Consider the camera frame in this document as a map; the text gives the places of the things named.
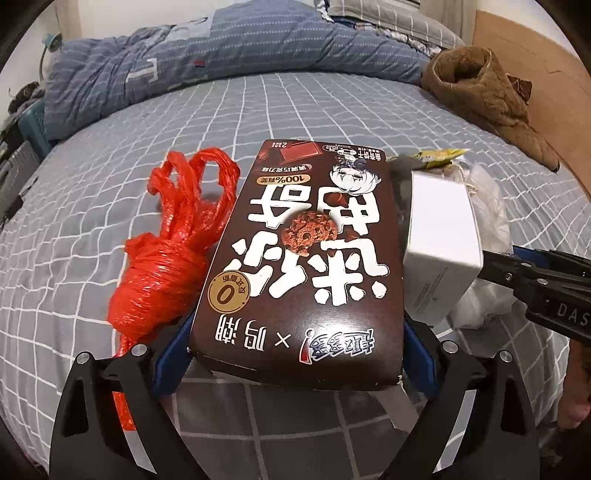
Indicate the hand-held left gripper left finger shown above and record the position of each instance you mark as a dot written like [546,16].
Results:
[173,355]

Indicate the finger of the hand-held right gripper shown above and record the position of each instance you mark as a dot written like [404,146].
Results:
[524,251]
[512,274]

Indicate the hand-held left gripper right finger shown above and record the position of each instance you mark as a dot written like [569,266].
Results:
[420,364]

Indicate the translucent plastic bag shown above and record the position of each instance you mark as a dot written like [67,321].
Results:
[494,207]

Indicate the small white box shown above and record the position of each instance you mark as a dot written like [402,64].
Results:
[438,230]

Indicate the brown cookie box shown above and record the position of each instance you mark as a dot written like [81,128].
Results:
[300,277]

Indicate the person's right hand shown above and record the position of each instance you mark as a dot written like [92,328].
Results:
[577,401]

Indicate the red plastic bag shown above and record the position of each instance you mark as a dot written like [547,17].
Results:
[157,267]

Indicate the small yellow grey wrapper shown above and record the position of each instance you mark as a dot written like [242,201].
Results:
[438,157]

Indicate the wooden headboard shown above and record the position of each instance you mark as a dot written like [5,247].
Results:
[554,92]

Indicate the dark patterned cloth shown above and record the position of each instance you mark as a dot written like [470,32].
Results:
[519,87]

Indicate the brown fleece garment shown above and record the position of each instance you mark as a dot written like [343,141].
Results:
[485,92]

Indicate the grey checked bed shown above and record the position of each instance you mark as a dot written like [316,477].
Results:
[323,115]

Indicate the grey suitcase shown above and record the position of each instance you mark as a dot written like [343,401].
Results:
[18,166]

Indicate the grey checked pillow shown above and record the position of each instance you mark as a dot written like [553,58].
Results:
[406,23]

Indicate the black device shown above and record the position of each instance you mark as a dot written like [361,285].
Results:
[25,97]

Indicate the blue striped quilt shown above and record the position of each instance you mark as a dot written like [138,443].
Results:
[231,46]

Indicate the blue desk lamp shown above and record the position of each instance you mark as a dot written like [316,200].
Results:
[53,44]

